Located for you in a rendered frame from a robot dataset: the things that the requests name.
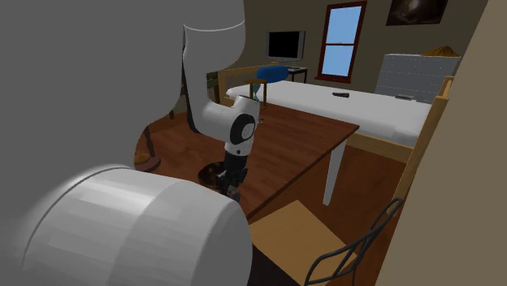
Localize blue office chair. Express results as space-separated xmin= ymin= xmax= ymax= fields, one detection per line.
xmin=255 ymin=64 xmax=291 ymax=85

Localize white bed wooden frame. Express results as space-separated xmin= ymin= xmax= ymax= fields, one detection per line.
xmin=216 ymin=63 xmax=455 ymax=207

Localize dark wall picture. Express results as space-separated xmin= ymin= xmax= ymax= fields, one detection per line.
xmin=385 ymin=0 xmax=450 ymax=27

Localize white chest of drawers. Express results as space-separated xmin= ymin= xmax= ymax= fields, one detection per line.
xmin=373 ymin=45 xmax=462 ymax=106

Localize red-framed window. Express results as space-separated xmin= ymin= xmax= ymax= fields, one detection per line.
xmin=314 ymin=0 xmax=368 ymax=85

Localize brown round-based stand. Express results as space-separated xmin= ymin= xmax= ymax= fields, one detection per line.
xmin=134 ymin=125 xmax=162 ymax=173

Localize dark television table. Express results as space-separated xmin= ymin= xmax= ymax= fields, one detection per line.
xmin=286 ymin=66 xmax=309 ymax=85

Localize grey television black screen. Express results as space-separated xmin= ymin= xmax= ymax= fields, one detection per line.
xmin=264 ymin=30 xmax=307 ymax=65

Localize wooden chair black wire back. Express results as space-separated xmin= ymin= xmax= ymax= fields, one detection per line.
xmin=248 ymin=197 xmax=404 ymax=286

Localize brown wooden table white legs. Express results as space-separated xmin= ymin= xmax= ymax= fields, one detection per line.
xmin=136 ymin=102 xmax=361 ymax=222

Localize dark brown bowl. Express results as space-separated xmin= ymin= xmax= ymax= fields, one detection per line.
xmin=197 ymin=161 xmax=228 ymax=189

